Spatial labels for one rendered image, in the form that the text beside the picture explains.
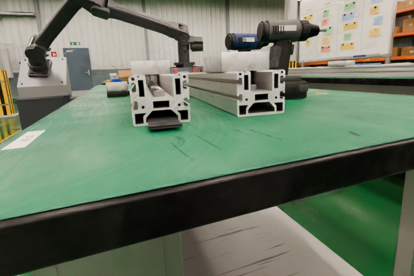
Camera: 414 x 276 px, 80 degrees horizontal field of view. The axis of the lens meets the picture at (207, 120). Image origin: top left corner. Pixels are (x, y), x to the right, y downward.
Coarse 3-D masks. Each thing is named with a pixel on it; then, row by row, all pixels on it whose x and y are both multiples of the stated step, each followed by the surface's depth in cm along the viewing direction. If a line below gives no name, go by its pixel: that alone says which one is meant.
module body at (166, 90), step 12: (144, 84) 41; (156, 84) 88; (168, 84) 50; (180, 84) 43; (132, 96) 41; (144, 96) 42; (156, 96) 46; (168, 96) 46; (180, 96) 43; (132, 108) 42; (144, 108) 42; (156, 108) 43; (168, 108) 43; (180, 108) 44; (132, 120) 42; (144, 120) 42; (180, 120) 44
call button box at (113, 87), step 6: (108, 84) 99; (114, 84) 100; (120, 84) 100; (126, 84) 102; (108, 90) 100; (114, 90) 100; (120, 90) 101; (126, 90) 102; (108, 96) 100; (114, 96) 101; (120, 96) 101; (126, 96) 102
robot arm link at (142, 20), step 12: (108, 0) 102; (96, 12) 99; (108, 12) 99; (120, 12) 103; (132, 12) 105; (132, 24) 109; (144, 24) 109; (156, 24) 110; (168, 24) 112; (180, 24) 116; (168, 36) 116; (180, 36) 116
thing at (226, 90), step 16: (192, 80) 85; (208, 80) 69; (224, 80) 55; (240, 80) 46; (256, 80) 54; (272, 80) 47; (192, 96) 87; (208, 96) 66; (224, 96) 56; (240, 96) 47; (256, 96) 52; (272, 96) 48; (240, 112) 50; (256, 112) 48; (272, 112) 48
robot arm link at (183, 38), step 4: (184, 36) 115; (192, 36) 123; (196, 36) 123; (184, 40) 117; (192, 40) 121; (196, 40) 121; (200, 40) 122; (184, 44) 119; (192, 44) 122; (196, 44) 123; (200, 44) 123; (192, 48) 123; (196, 48) 123; (200, 48) 124
